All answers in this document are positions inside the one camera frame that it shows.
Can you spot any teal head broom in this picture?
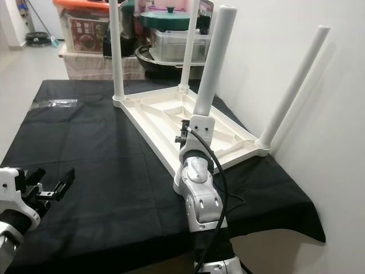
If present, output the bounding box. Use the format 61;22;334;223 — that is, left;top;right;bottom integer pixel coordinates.
26;0;59;47

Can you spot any white appliance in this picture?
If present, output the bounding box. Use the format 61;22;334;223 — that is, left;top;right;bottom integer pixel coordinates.
29;0;60;35

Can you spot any flat clear plastic wrap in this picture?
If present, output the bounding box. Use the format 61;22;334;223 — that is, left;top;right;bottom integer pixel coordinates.
37;99;79;109

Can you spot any black wok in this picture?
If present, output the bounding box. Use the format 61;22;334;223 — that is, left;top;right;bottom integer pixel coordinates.
134;46;206;75

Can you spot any black tablecloth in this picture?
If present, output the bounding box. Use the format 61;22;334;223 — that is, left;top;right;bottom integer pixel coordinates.
0;79;326;274

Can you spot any orange-lid storage box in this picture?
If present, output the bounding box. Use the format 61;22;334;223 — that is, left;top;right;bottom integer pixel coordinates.
54;0;112;55

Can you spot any black coiled cable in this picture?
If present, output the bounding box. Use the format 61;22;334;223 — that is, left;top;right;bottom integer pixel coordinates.
26;31;53;47

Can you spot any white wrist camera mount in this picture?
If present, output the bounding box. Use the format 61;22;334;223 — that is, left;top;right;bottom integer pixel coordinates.
0;167;38;223
185;114;216;160

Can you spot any green pot lid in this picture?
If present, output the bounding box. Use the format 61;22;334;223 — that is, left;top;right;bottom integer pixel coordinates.
140;7;192;32

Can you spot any patterned cloth covered stand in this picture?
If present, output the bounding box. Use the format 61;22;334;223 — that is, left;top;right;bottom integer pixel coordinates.
60;50;143;80

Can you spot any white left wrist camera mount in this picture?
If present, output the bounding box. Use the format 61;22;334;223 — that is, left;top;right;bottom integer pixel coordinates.
0;167;38;223

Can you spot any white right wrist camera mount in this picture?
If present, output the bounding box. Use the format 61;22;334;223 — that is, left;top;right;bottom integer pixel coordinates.
185;114;216;160

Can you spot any clear plastic container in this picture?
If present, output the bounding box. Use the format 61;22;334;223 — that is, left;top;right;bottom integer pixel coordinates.
151;30;212;62

